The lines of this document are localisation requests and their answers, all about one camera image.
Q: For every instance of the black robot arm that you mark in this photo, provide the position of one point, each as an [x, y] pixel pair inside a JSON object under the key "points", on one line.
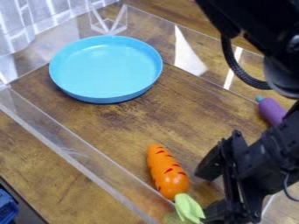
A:
{"points": [[268, 23]]}

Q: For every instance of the orange toy carrot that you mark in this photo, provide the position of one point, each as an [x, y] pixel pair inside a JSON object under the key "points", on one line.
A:
{"points": [[172, 182]]}

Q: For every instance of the blue object at corner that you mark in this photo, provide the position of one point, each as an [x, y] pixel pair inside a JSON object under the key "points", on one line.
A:
{"points": [[8, 207]]}

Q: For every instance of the purple toy eggplant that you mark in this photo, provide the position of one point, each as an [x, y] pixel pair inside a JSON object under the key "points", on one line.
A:
{"points": [[270, 110]]}

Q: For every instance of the clear acrylic enclosure wall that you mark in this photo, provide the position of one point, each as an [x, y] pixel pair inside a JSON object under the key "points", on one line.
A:
{"points": [[73, 156]]}

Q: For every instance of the blue plastic plate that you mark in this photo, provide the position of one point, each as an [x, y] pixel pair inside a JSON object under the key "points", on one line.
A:
{"points": [[105, 69]]}

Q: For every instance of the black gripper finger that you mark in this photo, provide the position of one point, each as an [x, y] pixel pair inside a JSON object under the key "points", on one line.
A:
{"points": [[211, 166], [226, 212]]}

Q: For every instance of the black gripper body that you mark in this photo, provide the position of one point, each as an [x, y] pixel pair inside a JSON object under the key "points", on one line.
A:
{"points": [[262, 168]]}

